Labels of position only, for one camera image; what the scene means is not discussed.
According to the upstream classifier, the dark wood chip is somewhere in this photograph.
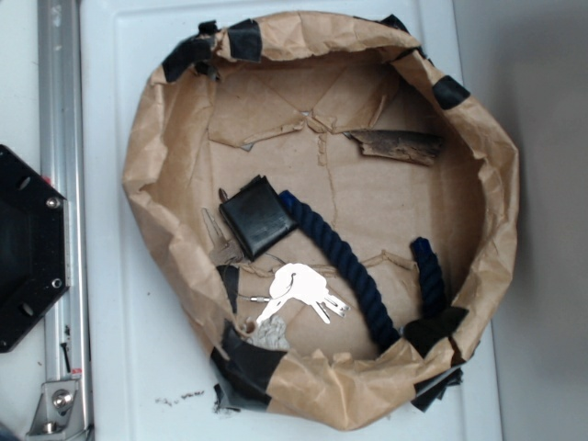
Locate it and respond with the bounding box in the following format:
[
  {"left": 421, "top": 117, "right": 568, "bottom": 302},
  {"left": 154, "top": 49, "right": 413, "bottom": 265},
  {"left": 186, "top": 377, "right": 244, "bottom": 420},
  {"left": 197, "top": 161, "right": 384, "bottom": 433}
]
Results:
[{"left": 344, "top": 130, "right": 445, "bottom": 166}]

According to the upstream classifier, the black leather wallet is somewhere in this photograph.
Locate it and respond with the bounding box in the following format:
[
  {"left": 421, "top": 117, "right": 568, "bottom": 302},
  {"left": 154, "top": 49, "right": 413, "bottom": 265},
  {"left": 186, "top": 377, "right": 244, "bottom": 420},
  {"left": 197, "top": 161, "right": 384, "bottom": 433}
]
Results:
[{"left": 220, "top": 175, "right": 298, "bottom": 261}]

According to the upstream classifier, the brown paper bin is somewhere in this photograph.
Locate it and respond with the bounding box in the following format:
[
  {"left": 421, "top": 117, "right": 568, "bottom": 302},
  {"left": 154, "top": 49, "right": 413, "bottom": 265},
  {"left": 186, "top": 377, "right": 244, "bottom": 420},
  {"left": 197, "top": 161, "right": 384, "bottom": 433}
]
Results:
[{"left": 122, "top": 12, "right": 519, "bottom": 430}]

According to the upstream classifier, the white plastic tray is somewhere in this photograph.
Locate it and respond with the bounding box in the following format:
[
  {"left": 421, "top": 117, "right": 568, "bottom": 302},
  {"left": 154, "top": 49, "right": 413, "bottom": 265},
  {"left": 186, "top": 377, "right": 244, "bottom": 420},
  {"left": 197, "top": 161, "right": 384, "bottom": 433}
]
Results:
[{"left": 80, "top": 1, "right": 502, "bottom": 440}]

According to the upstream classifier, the thin wire key ring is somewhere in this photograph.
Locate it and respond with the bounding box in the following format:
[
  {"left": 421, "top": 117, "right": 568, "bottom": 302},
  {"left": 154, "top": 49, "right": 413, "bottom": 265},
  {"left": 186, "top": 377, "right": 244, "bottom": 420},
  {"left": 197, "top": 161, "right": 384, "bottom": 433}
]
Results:
[{"left": 225, "top": 253, "right": 295, "bottom": 315}]

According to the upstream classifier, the dark blue rope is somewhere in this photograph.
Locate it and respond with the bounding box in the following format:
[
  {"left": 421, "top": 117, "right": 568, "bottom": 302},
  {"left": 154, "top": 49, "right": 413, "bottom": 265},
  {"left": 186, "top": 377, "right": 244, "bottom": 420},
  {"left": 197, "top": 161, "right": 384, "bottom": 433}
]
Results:
[{"left": 277, "top": 189, "right": 448, "bottom": 355}]

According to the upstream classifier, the aluminium extrusion rail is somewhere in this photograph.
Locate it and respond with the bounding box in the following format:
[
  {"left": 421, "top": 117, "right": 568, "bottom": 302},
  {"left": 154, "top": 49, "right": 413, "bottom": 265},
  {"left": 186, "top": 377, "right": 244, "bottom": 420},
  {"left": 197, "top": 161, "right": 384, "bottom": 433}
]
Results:
[{"left": 38, "top": 1, "right": 95, "bottom": 440}]

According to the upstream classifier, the black octagonal mount plate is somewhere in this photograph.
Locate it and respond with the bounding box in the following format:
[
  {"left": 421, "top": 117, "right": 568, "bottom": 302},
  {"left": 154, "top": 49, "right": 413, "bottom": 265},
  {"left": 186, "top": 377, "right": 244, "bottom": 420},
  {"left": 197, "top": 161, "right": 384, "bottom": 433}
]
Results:
[{"left": 1, "top": 145, "right": 68, "bottom": 354}]

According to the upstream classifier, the grey corner bracket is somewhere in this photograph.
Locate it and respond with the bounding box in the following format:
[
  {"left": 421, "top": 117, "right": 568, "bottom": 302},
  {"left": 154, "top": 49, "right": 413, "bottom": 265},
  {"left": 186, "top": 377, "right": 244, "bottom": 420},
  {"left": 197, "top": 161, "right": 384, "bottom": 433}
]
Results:
[{"left": 26, "top": 379, "right": 85, "bottom": 440}]

